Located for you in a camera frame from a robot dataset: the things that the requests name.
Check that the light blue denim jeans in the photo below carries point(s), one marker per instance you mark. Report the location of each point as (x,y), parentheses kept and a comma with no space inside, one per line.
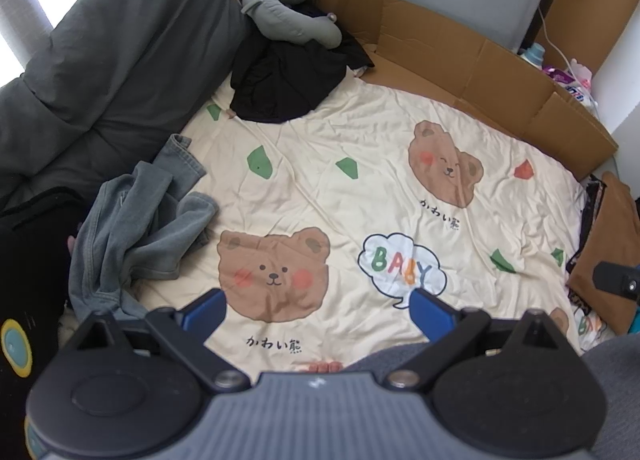
(141,226)

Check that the tall brown cardboard box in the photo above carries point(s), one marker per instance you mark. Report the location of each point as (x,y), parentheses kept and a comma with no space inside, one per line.
(585,30)

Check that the purple white packaging bag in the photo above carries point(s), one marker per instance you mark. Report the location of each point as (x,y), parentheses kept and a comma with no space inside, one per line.
(576,80)

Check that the grey plush toy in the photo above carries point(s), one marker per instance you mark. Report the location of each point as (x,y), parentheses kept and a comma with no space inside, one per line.
(277,20)

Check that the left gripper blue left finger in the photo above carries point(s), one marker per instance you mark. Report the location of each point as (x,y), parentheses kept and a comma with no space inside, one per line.
(202,317)

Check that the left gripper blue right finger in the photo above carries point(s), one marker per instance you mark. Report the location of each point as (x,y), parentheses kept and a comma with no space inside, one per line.
(434,318)

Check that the teal detergent bottle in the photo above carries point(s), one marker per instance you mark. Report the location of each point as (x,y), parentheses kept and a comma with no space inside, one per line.
(534,55)

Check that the dark grey duvet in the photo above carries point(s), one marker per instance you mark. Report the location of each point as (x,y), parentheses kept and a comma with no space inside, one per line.
(115,79)

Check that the cream bear print bedsheet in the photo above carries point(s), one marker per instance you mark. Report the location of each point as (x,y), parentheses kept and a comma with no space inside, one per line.
(328,223)

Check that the flattened brown cardboard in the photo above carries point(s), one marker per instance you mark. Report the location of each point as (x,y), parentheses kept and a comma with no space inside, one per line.
(422,52)

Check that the black garment pile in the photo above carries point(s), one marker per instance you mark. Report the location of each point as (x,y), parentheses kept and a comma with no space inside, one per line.
(274,81)

